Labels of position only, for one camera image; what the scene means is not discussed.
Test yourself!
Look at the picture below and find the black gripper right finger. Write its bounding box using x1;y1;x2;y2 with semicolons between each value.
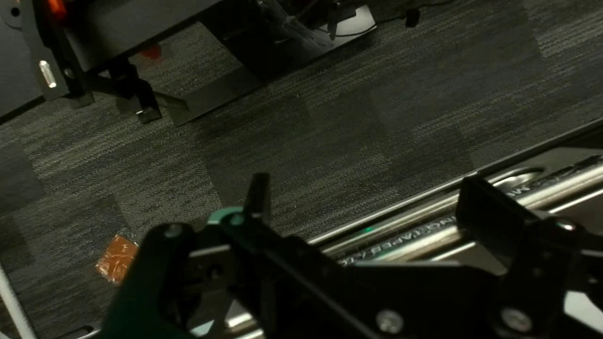
453;173;603;339

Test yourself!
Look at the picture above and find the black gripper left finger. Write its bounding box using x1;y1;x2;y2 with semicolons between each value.
95;171;297;339

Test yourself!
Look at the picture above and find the open black drawer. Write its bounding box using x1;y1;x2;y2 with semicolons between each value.
186;118;603;339

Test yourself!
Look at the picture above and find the orange wrapper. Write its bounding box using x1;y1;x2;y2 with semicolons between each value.
92;231;141;286

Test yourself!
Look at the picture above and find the black metal stand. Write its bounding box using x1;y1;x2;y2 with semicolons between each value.
0;0;265;126

